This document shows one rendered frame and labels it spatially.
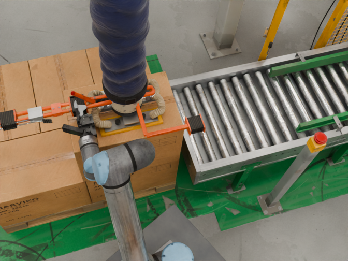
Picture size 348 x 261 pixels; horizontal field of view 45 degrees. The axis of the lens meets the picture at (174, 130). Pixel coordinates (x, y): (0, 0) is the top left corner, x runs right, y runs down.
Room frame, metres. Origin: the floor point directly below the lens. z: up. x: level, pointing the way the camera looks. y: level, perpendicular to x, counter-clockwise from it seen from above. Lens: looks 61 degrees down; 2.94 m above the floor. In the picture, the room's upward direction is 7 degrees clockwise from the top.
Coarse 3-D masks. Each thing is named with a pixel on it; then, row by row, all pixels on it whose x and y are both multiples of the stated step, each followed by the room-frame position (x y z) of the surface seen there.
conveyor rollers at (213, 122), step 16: (336, 64) 2.07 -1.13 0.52; (224, 80) 1.78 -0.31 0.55; (272, 80) 1.84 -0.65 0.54; (288, 80) 1.85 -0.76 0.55; (336, 80) 1.91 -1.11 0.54; (176, 96) 1.59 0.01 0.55; (192, 96) 1.61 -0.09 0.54; (240, 96) 1.67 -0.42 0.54; (256, 96) 1.68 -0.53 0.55; (272, 96) 1.70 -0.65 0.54; (304, 96) 1.74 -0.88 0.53; (320, 96) 1.75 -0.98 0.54; (336, 96) 1.76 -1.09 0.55; (192, 112) 1.49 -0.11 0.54; (208, 112) 1.50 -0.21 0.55; (224, 112) 1.51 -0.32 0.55; (272, 112) 1.58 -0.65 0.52; (288, 112) 1.58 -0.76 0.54; (304, 112) 1.60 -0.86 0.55; (320, 112) 1.61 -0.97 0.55; (240, 128) 1.41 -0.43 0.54; (256, 128) 1.42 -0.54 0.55; (272, 128) 1.44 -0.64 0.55; (288, 128) 1.46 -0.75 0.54; (336, 128) 1.51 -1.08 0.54; (192, 144) 1.24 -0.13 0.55; (208, 144) 1.26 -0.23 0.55; (224, 144) 1.27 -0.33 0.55
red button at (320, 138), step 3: (318, 132) 1.16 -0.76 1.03; (321, 132) 1.16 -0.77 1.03; (315, 135) 1.14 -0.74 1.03; (318, 135) 1.14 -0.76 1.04; (321, 135) 1.14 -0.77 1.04; (324, 135) 1.14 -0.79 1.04; (315, 138) 1.12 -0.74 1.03; (318, 138) 1.12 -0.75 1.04; (321, 138) 1.12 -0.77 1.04; (324, 138) 1.12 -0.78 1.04; (315, 141) 1.11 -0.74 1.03; (318, 141) 1.10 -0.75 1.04; (321, 141) 1.10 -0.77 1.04; (324, 141) 1.11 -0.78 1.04
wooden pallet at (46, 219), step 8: (168, 184) 1.13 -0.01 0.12; (136, 192) 1.03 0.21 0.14; (144, 192) 1.08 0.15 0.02; (152, 192) 1.09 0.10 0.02; (160, 192) 1.10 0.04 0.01; (104, 200) 0.94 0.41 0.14; (72, 208) 0.86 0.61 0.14; (80, 208) 0.90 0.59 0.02; (88, 208) 0.89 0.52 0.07; (96, 208) 0.91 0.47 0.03; (48, 216) 0.81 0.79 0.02; (56, 216) 0.82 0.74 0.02; (64, 216) 0.83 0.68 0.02; (16, 224) 0.70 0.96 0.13; (24, 224) 0.72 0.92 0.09; (32, 224) 0.75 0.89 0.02; (40, 224) 0.76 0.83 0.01; (8, 232) 0.67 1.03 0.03
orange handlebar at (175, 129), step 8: (152, 88) 1.27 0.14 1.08; (96, 96) 1.17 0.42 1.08; (104, 96) 1.18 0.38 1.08; (144, 96) 1.22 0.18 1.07; (56, 104) 1.10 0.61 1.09; (64, 104) 1.10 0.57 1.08; (88, 104) 1.12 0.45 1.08; (96, 104) 1.13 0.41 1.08; (104, 104) 1.14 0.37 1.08; (16, 112) 1.02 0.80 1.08; (24, 112) 1.03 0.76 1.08; (48, 112) 1.05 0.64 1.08; (56, 112) 1.05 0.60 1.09; (64, 112) 1.06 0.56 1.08; (144, 128) 1.02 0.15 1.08; (168, 128) 1.04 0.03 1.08; (176, 128) 1.04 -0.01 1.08; (184, 128) 1.05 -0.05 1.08; (144, 136) 0.99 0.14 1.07; (152, 136) 0.99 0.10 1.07
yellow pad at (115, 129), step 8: (144, 112) 1.18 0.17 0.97; (104, 120) 1.11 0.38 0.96; (112, 120) 1.11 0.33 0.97; (120, 120) 1.12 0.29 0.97; (144, 120) 1.14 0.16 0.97; (152, 120) 1.14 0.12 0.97; (160, 120) 1.15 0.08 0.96; (104, 128) 1.06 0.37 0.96; (112, 128) 1.06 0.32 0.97; (120, 128) 1.07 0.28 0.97; (128, 128) 1.08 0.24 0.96; (136, 128) 1.09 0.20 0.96; (104, 136) 1.02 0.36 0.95
